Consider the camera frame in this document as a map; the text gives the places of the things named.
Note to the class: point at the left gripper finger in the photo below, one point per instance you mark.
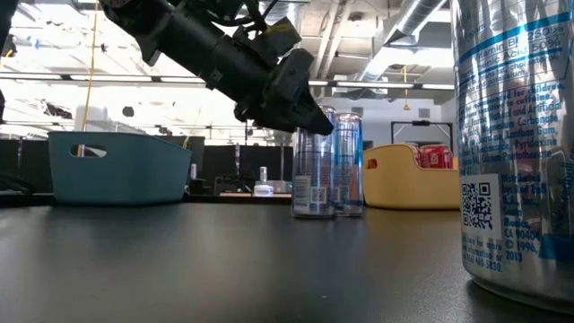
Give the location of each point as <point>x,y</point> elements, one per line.
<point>253,117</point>
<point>296,103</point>

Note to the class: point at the slim silver blue energy can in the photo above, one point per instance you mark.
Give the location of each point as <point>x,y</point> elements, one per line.
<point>515,134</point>
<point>314,179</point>
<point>350,170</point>

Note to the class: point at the yellow plastic bin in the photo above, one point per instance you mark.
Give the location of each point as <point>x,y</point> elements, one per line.
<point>403,188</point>

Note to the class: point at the blue plastic bin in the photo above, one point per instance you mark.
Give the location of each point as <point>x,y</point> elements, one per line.
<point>125,179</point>

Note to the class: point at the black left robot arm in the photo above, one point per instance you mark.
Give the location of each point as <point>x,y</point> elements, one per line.
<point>179,36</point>

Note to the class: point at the clear small bottle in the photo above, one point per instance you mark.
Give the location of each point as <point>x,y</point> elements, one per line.
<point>263,175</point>

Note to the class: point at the yellow tape piece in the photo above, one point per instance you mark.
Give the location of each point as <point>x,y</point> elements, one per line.
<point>280,28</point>

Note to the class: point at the white small container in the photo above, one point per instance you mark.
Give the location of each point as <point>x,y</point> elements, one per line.
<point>263,190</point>

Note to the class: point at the long ceiling light strip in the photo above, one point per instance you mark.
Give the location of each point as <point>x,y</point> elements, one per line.
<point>381,84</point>

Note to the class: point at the dark round ceiling fixture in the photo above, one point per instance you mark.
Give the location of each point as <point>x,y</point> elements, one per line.
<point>127,111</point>

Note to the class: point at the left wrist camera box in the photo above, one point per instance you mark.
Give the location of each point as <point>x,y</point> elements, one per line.
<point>269,42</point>

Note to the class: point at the grey wall vent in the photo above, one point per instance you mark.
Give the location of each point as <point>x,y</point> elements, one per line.
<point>424,112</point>
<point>357,111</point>

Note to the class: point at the large spiral ventilation duct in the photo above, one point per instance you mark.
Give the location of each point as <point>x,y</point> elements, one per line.
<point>412,22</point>

